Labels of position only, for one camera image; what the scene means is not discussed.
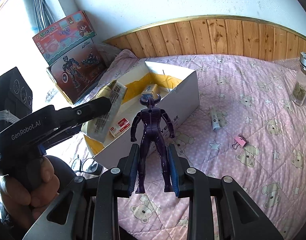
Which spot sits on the robot toy box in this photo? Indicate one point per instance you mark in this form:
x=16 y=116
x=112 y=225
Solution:
x=75 y=72

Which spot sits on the pink binder clip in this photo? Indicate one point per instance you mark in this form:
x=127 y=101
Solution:
x=240 y=141

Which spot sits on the purple action figure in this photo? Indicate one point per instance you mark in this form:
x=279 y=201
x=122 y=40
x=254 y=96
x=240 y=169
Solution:
x=151 y=117

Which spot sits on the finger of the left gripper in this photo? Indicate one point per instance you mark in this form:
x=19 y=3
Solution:
x=41 y=149
x=91 y=110

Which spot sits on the wooden wall panelling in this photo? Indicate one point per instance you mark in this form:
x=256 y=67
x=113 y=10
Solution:
x=213 y=34

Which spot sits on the colourful cartoon toy box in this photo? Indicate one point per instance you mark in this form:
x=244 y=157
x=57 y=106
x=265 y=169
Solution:
x=62 y=36

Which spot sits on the gold tin box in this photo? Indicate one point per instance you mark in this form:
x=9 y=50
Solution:
x=151 y=90

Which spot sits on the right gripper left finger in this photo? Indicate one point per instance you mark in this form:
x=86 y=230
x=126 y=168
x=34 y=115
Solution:
x=129 y=170

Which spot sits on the red staples box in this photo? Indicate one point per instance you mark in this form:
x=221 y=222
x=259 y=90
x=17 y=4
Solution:
x=119 y=127

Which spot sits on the white cardboard box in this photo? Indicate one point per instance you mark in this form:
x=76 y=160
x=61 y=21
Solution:
x=179 y=98

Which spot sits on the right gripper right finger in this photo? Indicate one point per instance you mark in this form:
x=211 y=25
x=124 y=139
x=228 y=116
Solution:
x=179 y=179

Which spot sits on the black eyeglasses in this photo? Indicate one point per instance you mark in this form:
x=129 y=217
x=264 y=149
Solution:
x=88 y=165

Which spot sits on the glass jar with lid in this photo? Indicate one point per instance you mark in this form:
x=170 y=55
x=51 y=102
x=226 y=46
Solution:
x=299 y=88

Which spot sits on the cream tissue pack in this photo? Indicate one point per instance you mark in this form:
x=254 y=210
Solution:
x=98 y=128

